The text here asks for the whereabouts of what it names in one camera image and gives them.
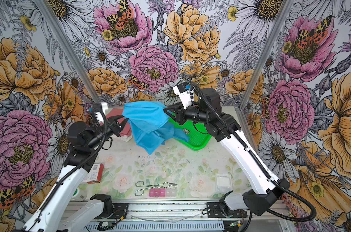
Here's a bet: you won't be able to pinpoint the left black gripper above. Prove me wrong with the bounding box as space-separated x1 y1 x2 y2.
87 113 131 148

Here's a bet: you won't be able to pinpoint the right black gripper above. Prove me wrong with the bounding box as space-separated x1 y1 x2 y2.
163 101 209 126

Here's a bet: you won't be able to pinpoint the blue t-shirt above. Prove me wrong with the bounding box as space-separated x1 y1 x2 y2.
122 101 190 155

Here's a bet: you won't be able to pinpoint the green plastic basket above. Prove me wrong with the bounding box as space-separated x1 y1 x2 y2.
169 118 212 151

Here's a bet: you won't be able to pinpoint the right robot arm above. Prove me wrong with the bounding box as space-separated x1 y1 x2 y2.
164 85 290 216

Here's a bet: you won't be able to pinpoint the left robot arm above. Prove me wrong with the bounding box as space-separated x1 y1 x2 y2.
21 115 128 232

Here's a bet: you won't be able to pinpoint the folded pink t-shirt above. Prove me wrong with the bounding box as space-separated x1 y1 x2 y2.
106 108 132 137

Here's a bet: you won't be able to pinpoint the basket barcode sticker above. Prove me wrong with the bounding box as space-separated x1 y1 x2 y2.
183 128 190 134

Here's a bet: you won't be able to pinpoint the red white small box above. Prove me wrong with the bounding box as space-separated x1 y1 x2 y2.
82 163 104 184

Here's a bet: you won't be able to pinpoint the metal tongs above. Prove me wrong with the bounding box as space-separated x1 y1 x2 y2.
134 181 178 196

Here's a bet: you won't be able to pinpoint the pink pill organizer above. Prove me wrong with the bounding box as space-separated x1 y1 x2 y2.
149 188 177 197

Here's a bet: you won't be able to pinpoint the white gauze packet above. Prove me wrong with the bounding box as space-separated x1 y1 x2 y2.
216 174 233 193

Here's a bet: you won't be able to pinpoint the green lid white jar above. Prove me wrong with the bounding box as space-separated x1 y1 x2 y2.
71 188 87 202

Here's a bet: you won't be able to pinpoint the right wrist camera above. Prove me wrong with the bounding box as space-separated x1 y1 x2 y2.
173 82 194 110

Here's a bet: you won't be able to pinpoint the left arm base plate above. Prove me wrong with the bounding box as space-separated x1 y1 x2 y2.
100 203 129 220

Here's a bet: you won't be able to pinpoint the aluminium front rail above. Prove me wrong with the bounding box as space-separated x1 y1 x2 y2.
61 199 288 221

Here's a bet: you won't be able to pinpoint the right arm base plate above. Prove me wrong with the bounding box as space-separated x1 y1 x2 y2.
203 202 248 218

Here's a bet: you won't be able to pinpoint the right black cable conduit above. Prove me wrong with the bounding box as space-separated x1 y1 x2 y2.
189 82 317 222

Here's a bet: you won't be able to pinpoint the black cable conduit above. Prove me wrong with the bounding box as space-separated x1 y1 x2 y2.
189 82 317 222
37 108 109 215

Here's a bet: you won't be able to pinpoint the left black cable conduit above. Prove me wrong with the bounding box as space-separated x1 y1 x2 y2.
37 108 109 215

